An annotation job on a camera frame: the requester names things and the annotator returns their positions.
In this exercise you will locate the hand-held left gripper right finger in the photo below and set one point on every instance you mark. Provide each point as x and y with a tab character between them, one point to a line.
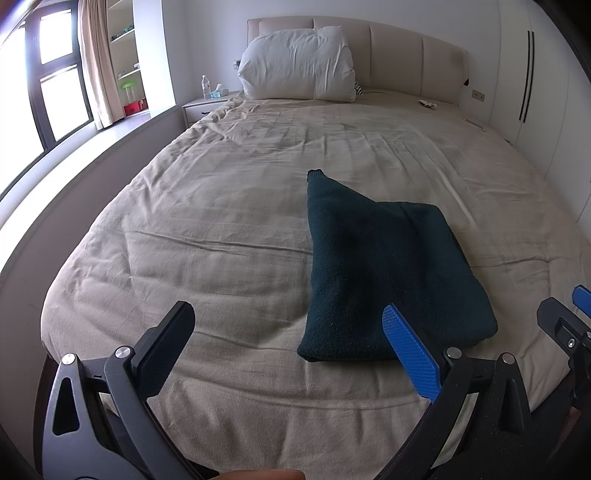
411	350

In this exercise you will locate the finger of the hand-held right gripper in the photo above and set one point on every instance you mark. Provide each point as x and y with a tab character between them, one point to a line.
561	325
583	300

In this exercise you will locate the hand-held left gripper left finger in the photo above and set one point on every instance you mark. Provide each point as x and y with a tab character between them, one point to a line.
161	350

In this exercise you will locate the dark green towel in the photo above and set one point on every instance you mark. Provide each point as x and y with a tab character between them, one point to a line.
383	277

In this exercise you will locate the person's left hand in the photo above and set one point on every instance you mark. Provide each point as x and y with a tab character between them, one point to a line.
258	476

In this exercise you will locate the bed with beige sheet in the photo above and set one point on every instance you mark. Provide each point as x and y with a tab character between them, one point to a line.
221	221

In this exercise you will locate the white window bench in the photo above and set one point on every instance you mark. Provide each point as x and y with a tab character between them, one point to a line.
92	184

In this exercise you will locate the white wardrobe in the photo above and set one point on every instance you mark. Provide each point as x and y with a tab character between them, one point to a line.
558	92

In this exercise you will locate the white nightstand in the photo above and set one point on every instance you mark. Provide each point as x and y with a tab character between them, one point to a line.
198	110

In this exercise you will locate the red box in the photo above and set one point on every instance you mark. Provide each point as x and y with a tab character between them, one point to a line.
135	109

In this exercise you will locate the small crumpled wrapper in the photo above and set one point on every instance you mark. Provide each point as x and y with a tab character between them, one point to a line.
428	104

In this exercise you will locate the green small lamp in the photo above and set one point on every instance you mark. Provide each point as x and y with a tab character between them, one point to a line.
128	90

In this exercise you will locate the tissue pack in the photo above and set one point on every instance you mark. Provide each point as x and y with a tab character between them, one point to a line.
219	91

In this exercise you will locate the clear water bottle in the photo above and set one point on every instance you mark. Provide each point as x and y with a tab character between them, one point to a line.
206	87

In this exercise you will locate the striped black white cloth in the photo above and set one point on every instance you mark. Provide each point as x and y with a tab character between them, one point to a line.
358	86

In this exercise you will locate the dark framed window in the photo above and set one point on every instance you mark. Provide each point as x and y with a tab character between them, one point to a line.
60	92

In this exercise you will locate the beige curtain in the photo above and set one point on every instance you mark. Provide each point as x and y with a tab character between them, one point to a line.
97	64

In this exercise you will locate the beige padded headboard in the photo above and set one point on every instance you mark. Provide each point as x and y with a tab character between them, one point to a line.
406	55

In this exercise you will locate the white pillow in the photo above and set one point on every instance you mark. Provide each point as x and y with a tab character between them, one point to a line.
295	64

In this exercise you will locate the wall socket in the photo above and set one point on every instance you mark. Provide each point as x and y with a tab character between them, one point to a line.
478	96

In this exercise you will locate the white wall shelf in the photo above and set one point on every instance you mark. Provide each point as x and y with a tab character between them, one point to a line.
127	41

